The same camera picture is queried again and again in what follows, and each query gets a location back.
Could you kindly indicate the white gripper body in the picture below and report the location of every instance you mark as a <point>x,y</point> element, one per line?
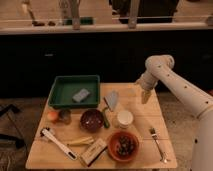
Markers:
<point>147,81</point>

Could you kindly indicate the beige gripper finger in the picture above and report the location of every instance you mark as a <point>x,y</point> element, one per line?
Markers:
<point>145,95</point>

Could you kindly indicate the grey towel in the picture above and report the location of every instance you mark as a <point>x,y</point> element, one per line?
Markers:
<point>111,100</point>

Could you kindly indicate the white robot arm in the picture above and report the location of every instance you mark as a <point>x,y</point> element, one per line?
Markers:
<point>159,68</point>

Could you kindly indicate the orange bowl with contents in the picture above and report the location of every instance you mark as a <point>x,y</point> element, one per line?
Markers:
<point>122,146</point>

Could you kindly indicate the purple bowl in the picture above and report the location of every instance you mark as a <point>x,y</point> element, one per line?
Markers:
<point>91,120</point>

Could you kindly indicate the white cup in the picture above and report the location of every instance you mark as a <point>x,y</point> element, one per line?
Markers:
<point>125,118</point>

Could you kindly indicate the silver fork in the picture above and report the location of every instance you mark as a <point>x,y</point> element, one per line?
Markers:
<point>160,149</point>

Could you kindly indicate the wooden table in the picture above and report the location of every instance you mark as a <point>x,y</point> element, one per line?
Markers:
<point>46,155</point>

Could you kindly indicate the green cucumber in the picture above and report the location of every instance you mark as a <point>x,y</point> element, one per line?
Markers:
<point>106,122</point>

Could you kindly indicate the grey sponge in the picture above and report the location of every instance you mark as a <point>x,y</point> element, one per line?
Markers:
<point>81,95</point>

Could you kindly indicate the small cardboard box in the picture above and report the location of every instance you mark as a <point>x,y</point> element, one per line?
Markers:
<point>93,151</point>

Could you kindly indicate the yellow banana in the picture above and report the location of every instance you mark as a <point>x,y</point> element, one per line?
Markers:
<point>81,141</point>

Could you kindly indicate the green plastic tray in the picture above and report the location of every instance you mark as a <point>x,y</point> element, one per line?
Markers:
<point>65,87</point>

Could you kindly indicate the metal can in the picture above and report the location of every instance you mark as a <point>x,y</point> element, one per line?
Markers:
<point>65,116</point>

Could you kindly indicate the orange fruit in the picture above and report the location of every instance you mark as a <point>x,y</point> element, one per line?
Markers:
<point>52,116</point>

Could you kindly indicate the white handled utensil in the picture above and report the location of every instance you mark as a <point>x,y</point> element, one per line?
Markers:
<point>64,148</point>

